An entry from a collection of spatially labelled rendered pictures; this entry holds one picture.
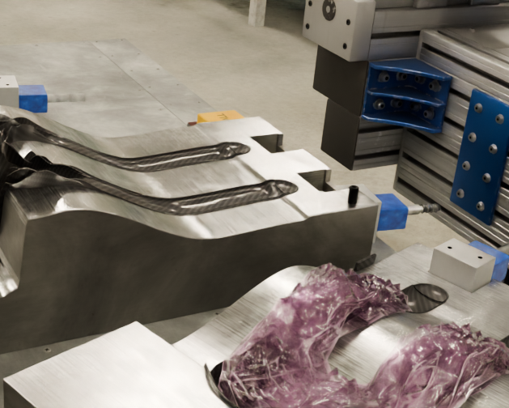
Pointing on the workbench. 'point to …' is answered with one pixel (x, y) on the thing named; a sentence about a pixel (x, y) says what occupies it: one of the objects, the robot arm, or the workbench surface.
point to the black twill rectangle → (365, 262)
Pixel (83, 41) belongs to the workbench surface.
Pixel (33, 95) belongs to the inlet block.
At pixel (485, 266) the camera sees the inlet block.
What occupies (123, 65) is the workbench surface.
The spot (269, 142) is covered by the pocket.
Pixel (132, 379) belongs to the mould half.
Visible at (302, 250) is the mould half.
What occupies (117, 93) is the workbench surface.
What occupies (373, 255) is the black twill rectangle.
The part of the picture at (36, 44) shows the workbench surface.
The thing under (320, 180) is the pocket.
